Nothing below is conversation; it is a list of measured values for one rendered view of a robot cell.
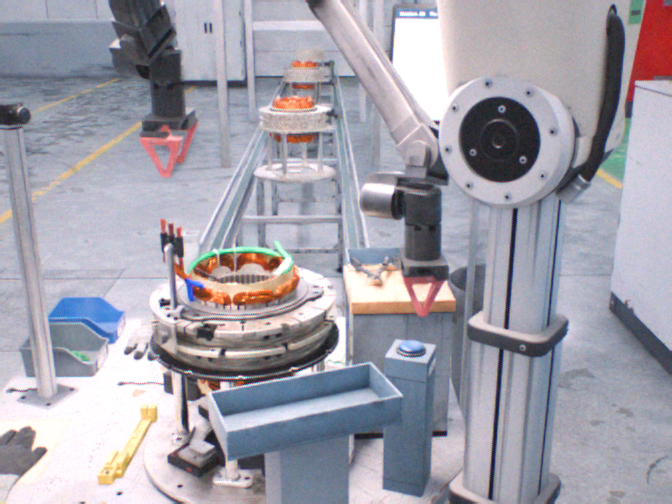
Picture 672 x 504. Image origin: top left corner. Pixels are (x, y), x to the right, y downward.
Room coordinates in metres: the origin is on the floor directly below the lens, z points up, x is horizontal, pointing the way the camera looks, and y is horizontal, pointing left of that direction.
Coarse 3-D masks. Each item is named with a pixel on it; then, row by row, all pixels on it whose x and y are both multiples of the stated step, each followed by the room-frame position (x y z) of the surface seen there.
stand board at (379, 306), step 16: (352, 272) 1.41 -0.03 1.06; (384, 272) 1.41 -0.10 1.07; (352, 288) 1.32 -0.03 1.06; (368, 288) 1.32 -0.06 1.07; (384, 288) 1.32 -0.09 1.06; (400, 288) 1.32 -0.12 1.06; (416, 288) 1.32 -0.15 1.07; (448, 288) 1.32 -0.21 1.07; (352, 304) 1.25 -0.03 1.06; (368, 304) 1.25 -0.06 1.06; (384, 304) 1.25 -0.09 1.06; (400, 304) 1.26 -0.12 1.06; (432, 304) 1.26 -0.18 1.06; (448, 304) 1.26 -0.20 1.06
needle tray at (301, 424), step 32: (256, 384) 0.95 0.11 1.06; (288, 384) 0.97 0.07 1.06; (320, 384) 0.98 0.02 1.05; (352, 384) 1.00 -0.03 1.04; (384, 384) 0.96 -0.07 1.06; (224, 416) 0.93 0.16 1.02; (256, 416) 0.93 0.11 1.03; (288, 416) 0.93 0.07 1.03; (320, 416) 0.87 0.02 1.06; (352, 416) 0.89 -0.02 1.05; (384, 416) 0.91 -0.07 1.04; (224, 448) 0.84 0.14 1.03; (256, 448) 0.84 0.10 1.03; (288, 448) 0.87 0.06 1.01; (320, 448) 0.89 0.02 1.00; (288, 480) 0.87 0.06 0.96; (320, 480) 0.89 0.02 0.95
